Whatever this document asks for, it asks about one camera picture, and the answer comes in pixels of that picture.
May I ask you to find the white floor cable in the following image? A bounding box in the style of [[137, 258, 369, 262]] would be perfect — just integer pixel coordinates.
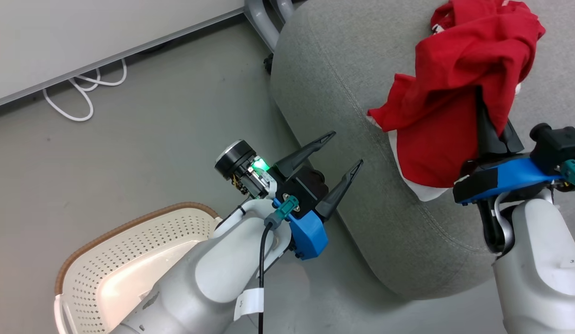
[[43, 58, 128, 122]]

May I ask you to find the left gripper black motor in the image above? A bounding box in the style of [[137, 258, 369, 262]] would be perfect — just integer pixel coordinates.
[[215, 131, 364, 222]]

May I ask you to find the red garment with white lining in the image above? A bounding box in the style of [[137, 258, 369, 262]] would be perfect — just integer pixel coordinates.
[[367, 0, 546, 202]]

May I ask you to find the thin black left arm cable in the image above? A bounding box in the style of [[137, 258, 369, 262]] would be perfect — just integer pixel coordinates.
[[215, 204, 249, 230]]

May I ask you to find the black cable with white label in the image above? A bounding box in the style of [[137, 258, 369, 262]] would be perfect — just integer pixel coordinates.
[[233, 218, 275, 334]]

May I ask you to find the grey right arm cable loop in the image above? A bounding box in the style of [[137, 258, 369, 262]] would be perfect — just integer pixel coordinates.
[[493, 191, 516, 253]]

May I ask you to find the white basket with brown rim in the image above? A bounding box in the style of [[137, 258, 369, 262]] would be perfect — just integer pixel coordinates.
[[54, 202, 223, 334]]

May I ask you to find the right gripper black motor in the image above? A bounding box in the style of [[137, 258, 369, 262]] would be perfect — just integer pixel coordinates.
[[464, 87, 575, 176]]

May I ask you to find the grey fabric sofa seat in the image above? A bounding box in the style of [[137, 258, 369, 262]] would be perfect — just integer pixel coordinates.
[[270, 0, 575, 300]]

